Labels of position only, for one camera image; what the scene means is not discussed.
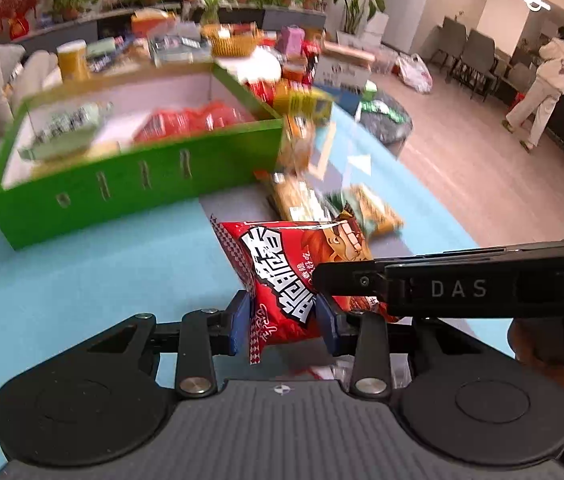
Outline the red checkered shrimp chip bag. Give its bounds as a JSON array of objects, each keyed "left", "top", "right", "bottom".
[{"left": 210, "top": 212, "right": 372, "bottom": 365}]

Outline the long bread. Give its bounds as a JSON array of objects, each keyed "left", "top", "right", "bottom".
[{"left": 254, "top": 170, "right": 338, "bottom": 222}]

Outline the orange label cake packet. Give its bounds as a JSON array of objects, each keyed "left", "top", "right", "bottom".
[{"left": 276, "top": 115, "right": 316, "bottom": 174}]

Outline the red transparent snack bag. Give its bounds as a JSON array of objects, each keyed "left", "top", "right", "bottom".
[{"left": 132, "top": 101, "right": 254, "bottom": 144}]

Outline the green vegetable cracker bag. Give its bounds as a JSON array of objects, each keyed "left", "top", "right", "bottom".
[{"left": 18, "top": 102, "right": 114, "bottom": 162}]

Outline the person's right hand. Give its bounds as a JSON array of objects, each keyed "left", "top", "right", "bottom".
[{"left": 508, "top": 320, "right": 564, "bottom": 389}]

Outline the yellow brown snack packet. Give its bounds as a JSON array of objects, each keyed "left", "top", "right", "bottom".
[{"left": 326, "top": 183, "right": 404, "bottom": 238}]

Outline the person in white clothes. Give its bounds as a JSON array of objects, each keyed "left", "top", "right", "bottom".
[{"left": 502, "top": 25, "right": 564, "bottom": 153}]

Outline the dark round side table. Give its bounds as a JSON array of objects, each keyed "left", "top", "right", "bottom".
[{"left": 355, "top": 91, "right": 413, "bottom": 158}]

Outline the green cardboard box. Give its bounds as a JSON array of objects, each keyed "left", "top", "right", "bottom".
[{"left": 0, "top": 63, "right": 283, "bottom": 249}]

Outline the yellow green snack packet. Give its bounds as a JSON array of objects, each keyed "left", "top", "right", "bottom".
[{"left": 272, "top": 84, "right": 333, "bottom": 124}]

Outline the brown blue paper bag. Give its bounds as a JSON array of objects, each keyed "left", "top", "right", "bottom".
[{"left": 314, "top": 41, "right": 375, "bottom": 116}]

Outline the round white coffee table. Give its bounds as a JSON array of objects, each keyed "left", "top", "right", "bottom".
[{"left": 42, "top": 28, "right": 282, "bottom": 96}]

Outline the grey blue storage tray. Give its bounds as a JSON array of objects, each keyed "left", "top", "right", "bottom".
[{"left": 148, "top": 35, "right": 212, "bottom": 66}]

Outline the yellow woven basket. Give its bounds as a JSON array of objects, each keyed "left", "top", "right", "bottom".
[{"left": 202, "top": 23, "right": 265, "bottom": 58}]

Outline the yellow cylindrical can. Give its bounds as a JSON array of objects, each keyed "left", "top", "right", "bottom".
[{"left": 56, "top": 39, "right": 90, "bottom": 84}]

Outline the pink small box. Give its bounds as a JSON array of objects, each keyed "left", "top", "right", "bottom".
[{"left": 276, "top": 25, "right": 305, "bottom": 56}]

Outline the tall leafy floor plant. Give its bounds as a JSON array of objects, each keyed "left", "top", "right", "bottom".
[{"left": 333, "top": 0, "right": 386, "bottom": 35}]

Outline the orange tissue box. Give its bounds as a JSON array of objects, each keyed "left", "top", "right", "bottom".
[{"left": 130, "top": 8, "right": 178, "bottom": 38}]

